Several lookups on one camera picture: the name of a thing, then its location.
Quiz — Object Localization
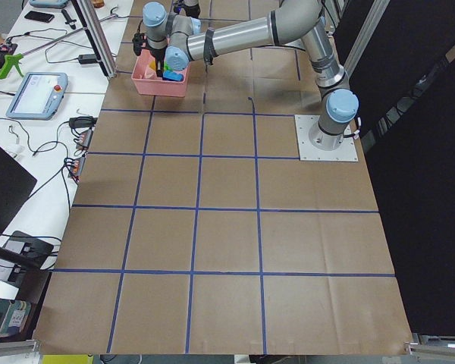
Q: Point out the black power adapter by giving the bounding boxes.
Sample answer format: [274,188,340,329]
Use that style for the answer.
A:
[77,54,98,64]

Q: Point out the pink plastic box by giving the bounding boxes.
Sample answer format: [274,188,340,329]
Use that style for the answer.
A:
[131,50,190,97]

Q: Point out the blue toy block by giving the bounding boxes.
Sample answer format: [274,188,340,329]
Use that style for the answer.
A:
[162,70,184,82]

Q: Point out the teach pendant tablet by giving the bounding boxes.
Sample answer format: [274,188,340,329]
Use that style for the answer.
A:
[6,72,68,120]

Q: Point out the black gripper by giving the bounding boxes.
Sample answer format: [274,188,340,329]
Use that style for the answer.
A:
[132,33,167,71]
[173,0,199,15]

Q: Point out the black phone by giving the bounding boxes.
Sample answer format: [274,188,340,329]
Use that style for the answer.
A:
[24,11,55,24]

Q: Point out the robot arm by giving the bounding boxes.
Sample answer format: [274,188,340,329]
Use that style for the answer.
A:
[132,1,359,151]

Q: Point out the aluminium frame post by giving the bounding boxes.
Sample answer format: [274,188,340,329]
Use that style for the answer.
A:
[72,0,117,79]

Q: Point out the green handled reacher grabber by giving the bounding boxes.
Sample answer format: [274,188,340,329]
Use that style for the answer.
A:
[0,7,132,80]

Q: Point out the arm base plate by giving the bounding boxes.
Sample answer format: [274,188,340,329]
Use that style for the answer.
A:
[294,115,359,162]

